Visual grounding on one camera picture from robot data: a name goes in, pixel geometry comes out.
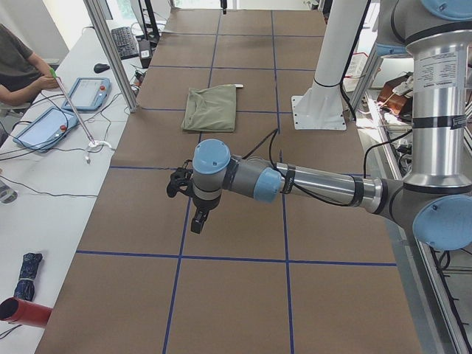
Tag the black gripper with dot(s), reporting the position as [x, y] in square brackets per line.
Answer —
[206, 205]

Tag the olive green long-sleeve shirt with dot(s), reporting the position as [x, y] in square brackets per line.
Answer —
[211, 109]

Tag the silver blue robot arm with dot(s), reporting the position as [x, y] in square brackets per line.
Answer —
[433, 201]

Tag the pink grabber stick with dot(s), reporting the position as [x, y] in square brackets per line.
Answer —
[93, 143]

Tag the far blue teach pendant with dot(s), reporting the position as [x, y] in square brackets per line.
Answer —
[89, 93]

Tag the blue teach pendant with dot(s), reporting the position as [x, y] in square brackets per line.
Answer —
[89, 93]
[47, 130]

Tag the near blue teach pendant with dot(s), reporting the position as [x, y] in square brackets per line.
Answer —
[47, 130]

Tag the black computer mouse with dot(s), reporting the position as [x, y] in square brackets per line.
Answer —
[100, 67]

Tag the dark folded umbrella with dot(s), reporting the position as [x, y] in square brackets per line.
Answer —
[25, 288]

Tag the black keyboard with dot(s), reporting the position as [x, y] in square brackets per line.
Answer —
[125, 42]

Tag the red cylinder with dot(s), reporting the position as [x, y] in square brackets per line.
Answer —
[22, 312]

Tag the seated person grey shirt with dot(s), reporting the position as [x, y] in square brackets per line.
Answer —
[24, 74]

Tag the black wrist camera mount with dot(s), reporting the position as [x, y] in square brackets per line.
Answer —
[180, 181]

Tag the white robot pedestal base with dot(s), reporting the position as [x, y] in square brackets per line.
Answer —
[321, 107]

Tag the aluminium frame post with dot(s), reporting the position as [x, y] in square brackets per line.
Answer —
[104, 36]

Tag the aluminium frame rack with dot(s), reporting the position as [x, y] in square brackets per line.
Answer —
[438, 283]

